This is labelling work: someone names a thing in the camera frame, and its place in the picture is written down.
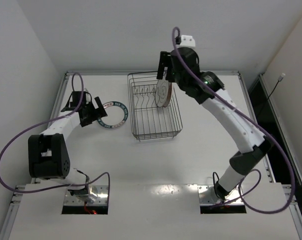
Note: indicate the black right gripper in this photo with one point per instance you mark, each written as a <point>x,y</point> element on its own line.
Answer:
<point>166,66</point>

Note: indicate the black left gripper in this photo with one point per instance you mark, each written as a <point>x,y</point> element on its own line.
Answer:
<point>91,112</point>

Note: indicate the red patterned glass plate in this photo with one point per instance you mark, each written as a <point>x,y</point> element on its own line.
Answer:
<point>163,93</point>

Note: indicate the green rimmed white plate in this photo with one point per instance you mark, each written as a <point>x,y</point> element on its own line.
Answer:
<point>119,121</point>

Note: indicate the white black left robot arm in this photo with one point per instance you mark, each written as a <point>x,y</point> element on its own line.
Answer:
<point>48,157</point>

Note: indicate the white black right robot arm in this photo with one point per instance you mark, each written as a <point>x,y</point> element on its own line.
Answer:
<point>252,144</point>

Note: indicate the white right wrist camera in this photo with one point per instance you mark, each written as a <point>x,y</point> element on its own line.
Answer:
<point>186,41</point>

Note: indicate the wire dish rack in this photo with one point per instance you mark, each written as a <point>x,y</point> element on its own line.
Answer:
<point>148,120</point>

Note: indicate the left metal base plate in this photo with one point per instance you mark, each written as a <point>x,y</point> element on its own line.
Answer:
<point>94,195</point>

